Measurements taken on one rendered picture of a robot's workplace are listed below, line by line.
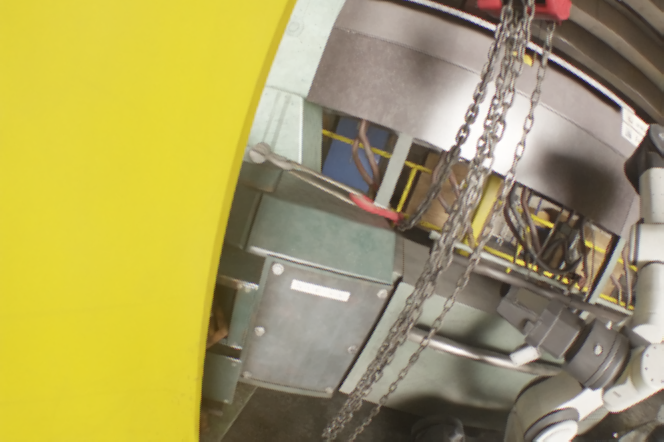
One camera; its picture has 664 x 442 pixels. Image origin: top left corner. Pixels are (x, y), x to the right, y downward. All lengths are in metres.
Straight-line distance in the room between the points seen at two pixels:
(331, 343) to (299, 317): 0.09
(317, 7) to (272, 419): 1.49
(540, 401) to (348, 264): 0.57
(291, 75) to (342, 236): 0.71
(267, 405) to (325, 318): 0.72
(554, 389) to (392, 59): 1.02
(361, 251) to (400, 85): 0.59
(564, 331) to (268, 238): 0.45
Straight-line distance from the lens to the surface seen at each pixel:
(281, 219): 0.46
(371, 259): 0.48
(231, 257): 0.42
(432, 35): 1.00
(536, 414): 0.76
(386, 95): 0.92
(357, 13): 1.04
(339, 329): 0.53
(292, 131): 1.02
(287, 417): 1.16
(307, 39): 1.08
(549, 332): 0.44
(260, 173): 0.51
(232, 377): 0.55
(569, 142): 1.09
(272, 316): 0.50
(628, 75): 2.02
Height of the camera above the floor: 0.98
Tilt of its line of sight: 13 degrees down
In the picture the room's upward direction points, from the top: 19 degrees clockwise
